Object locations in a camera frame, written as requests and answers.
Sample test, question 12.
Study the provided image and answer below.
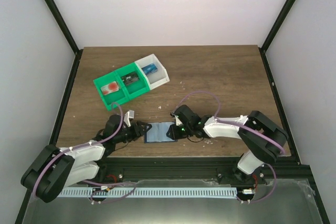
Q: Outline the left black frame post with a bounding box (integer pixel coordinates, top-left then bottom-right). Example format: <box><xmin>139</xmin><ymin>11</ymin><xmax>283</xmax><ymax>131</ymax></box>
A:
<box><xmin>44</xmin><ymin>0</ymin><xmax>80</xmax><ymax>55</ymax></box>

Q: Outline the black credit card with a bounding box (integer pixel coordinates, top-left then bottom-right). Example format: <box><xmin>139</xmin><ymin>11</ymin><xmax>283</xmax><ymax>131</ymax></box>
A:
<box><xmin>121</xmin><ymin>71</ymin><xmax>139</xmax><ymax>86</ymax></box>

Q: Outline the left green bin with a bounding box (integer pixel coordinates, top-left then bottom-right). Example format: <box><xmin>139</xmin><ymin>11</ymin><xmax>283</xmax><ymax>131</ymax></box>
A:
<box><xmin>93</xmin><ymin>71</ymin><xmax>129</xmax><ymax>111</ymax></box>

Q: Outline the black frame post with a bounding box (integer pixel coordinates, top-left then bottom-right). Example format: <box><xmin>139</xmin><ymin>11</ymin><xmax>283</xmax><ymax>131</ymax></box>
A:
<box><xmin>44</xmin><ymin>0</ymin><xmax>80</xmax><ymax>55</ymax></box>
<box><xmin>261</xmin><ymin>0</ymin><xmax>296</xmax><ymax>52</ymax></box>

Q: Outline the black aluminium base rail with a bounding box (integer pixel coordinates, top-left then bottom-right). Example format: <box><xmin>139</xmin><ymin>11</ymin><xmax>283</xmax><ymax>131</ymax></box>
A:
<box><xmin>34</xmin><ymin>157</ymin><xmax>312</xmax><ymax>187</ymax></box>

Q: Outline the grey metal sheet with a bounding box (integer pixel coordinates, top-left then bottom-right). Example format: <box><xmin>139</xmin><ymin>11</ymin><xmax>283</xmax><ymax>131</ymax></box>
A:
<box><xmin>23</xmin><ymin>179</ymin><xmax>323</xmax><ymax>223</ymax></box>

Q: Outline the right black frame post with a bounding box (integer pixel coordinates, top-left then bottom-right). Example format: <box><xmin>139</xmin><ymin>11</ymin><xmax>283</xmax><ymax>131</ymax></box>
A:
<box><xmin>261</xmin><ymin>0</ymin><xmax>296</xmax><ymax>52</ymax></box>

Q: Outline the left black side rail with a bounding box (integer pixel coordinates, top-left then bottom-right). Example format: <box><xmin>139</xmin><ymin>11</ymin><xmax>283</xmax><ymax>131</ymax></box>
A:
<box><xmin>46</xmin><ymin>49</ymin><xmax>83</xmax><ymax>147</ymax></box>

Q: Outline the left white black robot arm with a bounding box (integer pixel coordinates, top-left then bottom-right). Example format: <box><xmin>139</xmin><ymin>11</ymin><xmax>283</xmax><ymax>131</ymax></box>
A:
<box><xmin>20</xmin><ymin>114</ymin><xmax>152</xmax><ymax>203</ymax></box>

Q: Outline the white red credit card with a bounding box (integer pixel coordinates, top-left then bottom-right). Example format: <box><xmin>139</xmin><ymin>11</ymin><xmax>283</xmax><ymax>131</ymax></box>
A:
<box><xmin>100</xmin><ymin>81</ymin><xmax>120</xmax><ymax>95</ymax></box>

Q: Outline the white bin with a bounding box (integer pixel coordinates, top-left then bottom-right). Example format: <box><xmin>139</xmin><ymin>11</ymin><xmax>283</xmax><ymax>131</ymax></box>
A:
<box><xmin>134</xmin><ymin>54</ymin><xmax>170</xmax><ymax>90</ymax></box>

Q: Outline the blue credit card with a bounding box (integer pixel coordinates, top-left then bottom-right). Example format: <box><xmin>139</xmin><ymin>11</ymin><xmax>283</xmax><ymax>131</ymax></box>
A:
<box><xmin>141</xmin><ymin>63</ymin><xmax>158</xmax><ymax>76</ymax></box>

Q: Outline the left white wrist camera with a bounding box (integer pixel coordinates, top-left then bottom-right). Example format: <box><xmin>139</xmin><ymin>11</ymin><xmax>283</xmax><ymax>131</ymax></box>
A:
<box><xmin>123</xmin><ymin>110</ymin><xmax>134</xmax><ymax>127</ymax></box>

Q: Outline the blue leather card holder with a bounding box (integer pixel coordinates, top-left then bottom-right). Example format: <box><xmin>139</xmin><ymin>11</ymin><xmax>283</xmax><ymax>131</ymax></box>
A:
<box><xmin>144</xmin><ymin>122</ymin><xmax>176</xmax><ymax>144</ymax></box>

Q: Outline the green bin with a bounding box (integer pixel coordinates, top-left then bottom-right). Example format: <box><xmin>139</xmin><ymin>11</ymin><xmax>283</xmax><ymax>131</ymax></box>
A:
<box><xmin>93</xmin><ymin>71</ymin><xmax>129</xmax><ymax>111</ymax></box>
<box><xmin>115</xmin><ymin>62</ymin><xmax>150</xmax><ymax>100</ymax></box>

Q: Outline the light blue slotted cable duct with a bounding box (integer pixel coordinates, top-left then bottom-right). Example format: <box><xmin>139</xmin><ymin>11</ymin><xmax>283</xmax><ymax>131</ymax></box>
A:
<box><xmin>58</xmin><ymin>187</ymin><xmax>237</xmax><ymax>199</ymax></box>

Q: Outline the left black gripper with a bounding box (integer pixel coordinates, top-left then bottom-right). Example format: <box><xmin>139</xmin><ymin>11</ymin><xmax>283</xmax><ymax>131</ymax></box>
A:
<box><xmin>114</xmin><ymin>121</ymin><xmax>153</xmax><ymax>144</ymax></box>

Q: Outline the black side rail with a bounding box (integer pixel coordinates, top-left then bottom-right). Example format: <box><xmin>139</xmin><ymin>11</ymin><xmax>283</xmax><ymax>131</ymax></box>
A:
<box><xmin>46</xmin><ymin>49</ymin><xmax>83</xmax><ymax>147</ymax></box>
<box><xmin>258</xmin><ymin>48</ymin><xmax>301</xmax><ymax>165</ymax></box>

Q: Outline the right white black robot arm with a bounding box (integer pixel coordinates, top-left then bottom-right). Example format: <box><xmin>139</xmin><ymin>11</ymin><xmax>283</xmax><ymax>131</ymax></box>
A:
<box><xmin>166</xmin><ymin>104</ymin><xmax>289</xmax><ymax>184</ymax></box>

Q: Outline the middle green bin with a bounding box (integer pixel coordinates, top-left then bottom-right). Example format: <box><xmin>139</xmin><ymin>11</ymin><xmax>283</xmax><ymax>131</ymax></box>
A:
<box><xmin>115</xmin><ymin>62</ymin><xmax>150</xmax><ymax>100</ymax></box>

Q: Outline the right black side rail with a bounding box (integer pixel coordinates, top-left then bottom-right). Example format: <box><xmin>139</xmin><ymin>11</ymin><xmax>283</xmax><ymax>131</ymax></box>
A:
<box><xmin>258</xmin><ymin>48</ymin><xmax>301</xmax><ymax>165</ymax></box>

